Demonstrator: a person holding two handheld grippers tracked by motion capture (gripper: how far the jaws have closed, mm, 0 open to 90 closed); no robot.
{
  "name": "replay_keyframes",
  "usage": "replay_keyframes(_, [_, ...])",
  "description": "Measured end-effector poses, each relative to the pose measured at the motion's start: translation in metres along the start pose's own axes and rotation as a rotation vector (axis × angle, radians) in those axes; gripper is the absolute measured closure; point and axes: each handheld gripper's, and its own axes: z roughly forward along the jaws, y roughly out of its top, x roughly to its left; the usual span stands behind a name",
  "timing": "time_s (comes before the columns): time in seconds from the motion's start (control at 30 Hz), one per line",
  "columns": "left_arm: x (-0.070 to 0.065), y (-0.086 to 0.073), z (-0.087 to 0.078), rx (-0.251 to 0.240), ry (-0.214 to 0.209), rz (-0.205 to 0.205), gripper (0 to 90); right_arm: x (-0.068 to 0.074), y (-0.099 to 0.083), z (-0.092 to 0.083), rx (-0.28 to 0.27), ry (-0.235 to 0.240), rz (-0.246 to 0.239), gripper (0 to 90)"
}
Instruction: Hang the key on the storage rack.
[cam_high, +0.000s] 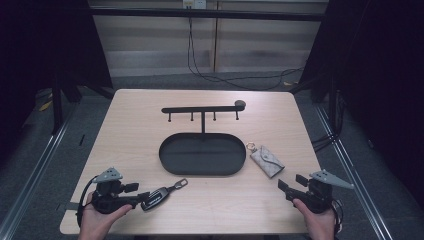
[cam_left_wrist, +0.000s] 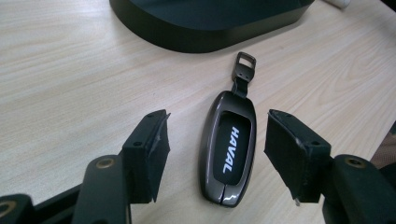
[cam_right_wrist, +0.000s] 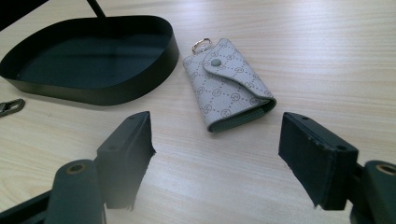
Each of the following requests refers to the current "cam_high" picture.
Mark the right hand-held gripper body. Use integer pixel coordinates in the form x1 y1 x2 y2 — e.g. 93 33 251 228
285 169 355 214

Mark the person's right hand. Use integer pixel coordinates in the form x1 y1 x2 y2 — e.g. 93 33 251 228
293 198 336 240

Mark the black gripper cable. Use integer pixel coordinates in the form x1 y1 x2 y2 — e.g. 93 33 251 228
75 176 101 228
330 198 345 235

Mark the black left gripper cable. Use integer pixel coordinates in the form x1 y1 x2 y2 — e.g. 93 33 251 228
75 176 101 228

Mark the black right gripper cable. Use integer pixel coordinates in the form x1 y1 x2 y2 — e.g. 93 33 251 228
330 198 345 235

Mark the black horizontal bar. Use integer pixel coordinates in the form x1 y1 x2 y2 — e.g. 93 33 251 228
89 7 330 23

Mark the bundle of black floor cables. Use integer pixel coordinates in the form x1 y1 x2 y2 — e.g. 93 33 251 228
310 132 338 154

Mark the black key rack with tray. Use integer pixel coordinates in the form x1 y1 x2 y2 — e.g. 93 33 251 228
158 99 248 177

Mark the metal floor rail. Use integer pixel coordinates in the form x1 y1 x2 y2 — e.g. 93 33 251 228
0 102 80 240
314 104 395 240

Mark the grey tape strip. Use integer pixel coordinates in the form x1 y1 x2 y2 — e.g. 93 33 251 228
56 201 80 212

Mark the person's left hand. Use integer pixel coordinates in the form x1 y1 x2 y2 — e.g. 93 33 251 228
78 192 133 240

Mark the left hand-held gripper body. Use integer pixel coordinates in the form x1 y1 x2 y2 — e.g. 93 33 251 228
91 167 137 215

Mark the black car key with clip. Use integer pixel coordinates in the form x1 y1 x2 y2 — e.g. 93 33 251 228
140 178 189 212

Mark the black curtain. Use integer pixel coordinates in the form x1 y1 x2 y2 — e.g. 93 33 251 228
0 0 114 161
289 0 424 201

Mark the grey key pouch with ring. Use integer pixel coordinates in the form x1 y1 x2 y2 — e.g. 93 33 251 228
245 142 286 179

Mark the black wall cable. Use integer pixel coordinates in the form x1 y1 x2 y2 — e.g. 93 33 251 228
186 16 305 92

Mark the white wall socket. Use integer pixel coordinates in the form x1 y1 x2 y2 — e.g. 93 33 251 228
182 0 208 10

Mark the yellow floor tape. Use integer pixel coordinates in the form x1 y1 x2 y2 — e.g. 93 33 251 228
38 99 54 113

